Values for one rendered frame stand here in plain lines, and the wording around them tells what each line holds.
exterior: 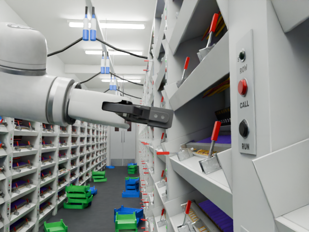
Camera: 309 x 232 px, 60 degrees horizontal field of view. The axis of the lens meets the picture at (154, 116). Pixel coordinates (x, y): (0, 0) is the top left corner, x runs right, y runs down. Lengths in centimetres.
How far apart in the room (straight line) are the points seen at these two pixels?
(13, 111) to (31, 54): 10
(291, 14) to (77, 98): 32
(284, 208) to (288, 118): 7
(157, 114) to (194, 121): 50
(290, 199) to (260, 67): 12
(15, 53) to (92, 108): 14
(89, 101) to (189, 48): 62
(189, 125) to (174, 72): 19
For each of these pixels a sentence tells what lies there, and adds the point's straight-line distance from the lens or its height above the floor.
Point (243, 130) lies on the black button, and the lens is 28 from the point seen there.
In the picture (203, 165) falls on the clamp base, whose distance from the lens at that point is 48.
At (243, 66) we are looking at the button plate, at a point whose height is 109.
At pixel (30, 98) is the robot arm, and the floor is 108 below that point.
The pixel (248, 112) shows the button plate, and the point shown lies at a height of 104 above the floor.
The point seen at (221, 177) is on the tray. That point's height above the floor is 96.
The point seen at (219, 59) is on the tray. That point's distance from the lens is 41.
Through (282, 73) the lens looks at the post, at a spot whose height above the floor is 107.
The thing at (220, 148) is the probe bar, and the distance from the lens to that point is 58.
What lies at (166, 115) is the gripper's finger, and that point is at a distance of 45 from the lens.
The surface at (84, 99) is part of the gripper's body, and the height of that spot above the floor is 108.
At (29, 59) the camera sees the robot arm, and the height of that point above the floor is 114.
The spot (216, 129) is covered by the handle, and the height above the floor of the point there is 103.
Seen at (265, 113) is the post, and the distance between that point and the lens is 25.
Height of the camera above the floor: 102
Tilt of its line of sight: 5 degrees up
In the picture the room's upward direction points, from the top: straight up
